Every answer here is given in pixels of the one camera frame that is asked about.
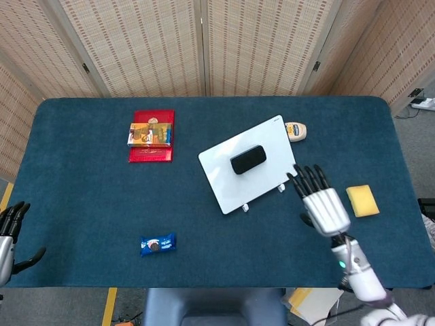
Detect beige squeeze bottle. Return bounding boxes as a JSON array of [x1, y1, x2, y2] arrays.
[[284, 122, 308, 143]]

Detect woven folding screen panel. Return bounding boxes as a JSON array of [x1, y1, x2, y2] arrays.
[[304, 0, 435, 116], [0, 0, 103, 186], [200, 0, 336, 97], [47, 0, 207, 98]]

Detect yellow white paper sheets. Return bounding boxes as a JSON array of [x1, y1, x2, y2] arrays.
[[281, 287, 345, 325]]

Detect blue Oreo cookie pack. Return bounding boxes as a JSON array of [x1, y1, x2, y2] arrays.
[[139, 232, 177, 258]]

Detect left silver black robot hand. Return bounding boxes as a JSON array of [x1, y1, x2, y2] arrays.
[[0, 201, 47, 288]]

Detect yellow sponge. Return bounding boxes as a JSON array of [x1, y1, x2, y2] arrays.
[[345, 184, 381, 217]]

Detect orange printed snack box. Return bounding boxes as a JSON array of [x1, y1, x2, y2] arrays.
[[126, 122, 173, 148]]

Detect red box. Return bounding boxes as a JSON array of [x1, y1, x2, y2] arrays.
[[128, 109, 176, 164]]

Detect black equipment box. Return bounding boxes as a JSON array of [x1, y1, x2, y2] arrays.
[[417, 198, 435, 218]]

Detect white power strip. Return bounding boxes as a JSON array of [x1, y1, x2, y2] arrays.
[[411, 97, 435, 110]]

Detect white board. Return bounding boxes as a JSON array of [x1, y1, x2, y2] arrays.
[[198, 114, 299, 215]]

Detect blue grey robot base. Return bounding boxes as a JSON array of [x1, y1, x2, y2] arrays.
[[141, 287, 288, 326]]

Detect blue table cloth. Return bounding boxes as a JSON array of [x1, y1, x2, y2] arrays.
[[5, 96, 431, 289]]

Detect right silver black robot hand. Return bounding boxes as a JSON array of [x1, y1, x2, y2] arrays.
[[287, 164, 351, 236]]

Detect black eraser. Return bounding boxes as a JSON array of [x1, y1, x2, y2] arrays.
[[230, 144, 268, 175]]

